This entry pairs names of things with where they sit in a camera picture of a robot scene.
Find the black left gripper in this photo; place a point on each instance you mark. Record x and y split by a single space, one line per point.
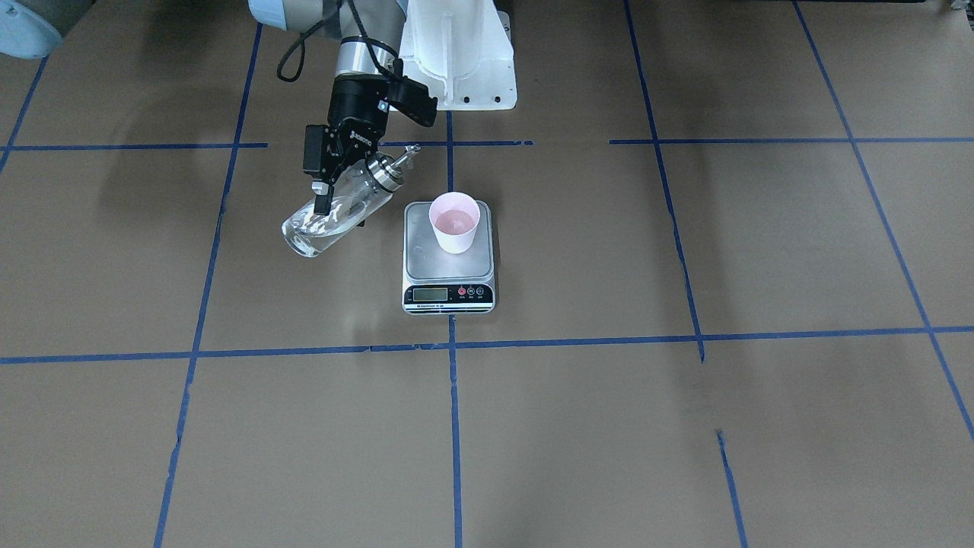
354 102

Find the pink plastic cup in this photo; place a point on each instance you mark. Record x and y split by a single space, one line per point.
455 217

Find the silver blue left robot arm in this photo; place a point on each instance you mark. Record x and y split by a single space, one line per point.
369 34

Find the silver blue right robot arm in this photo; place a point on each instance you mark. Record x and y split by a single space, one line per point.
33 29

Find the silver digital kitchen scale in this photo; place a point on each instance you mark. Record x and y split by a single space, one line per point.
436 282

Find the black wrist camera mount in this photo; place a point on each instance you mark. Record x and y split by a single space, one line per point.
413 100

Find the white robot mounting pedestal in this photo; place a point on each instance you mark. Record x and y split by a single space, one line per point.
463 52

